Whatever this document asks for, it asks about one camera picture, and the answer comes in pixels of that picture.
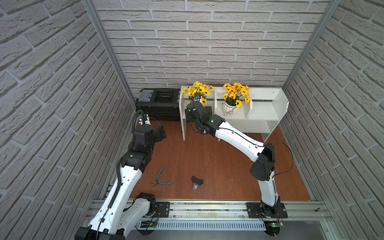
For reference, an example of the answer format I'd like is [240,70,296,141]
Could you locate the sunflower pot white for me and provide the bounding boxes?
[181,82,215,106]
[223,83,251,116]

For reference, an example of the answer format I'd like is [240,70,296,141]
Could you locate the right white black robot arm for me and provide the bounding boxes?
[185,101,281,217]

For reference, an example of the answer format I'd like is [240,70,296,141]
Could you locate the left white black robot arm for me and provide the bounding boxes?
[74,123,167,240]

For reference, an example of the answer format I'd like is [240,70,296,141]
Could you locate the black plastic toolbox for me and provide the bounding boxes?
[136,88,181,122]

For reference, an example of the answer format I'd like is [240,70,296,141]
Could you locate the small black gadget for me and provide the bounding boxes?
[192,176,204,191]

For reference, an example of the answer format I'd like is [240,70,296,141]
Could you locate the white wooden shelf unit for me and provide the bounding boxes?
[179,85,290,143]

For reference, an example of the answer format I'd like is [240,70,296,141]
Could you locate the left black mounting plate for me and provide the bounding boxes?
[143,202,171,219]

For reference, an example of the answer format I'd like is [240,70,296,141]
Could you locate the black mounting plate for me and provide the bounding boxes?
[246,202,288,219]
[143,202,171,219]

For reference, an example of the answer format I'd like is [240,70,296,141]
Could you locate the white ventilation grille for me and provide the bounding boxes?
[134,220,266,231]

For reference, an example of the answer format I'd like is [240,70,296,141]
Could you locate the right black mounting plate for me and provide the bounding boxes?
[246,202,288,219]

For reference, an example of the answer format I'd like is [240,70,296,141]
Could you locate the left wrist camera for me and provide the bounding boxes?
[138,114,151,125]

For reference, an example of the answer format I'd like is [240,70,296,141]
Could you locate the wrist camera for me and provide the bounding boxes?
[194,93,201,101]
[138,114,151,125]

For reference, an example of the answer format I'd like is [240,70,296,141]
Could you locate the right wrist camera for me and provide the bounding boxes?
[194,93,201,101]

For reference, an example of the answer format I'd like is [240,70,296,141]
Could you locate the blue handled pliers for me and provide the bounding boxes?
[151,165,175,187]

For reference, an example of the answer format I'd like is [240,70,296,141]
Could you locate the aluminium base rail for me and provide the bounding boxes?
[86,198,334,222]

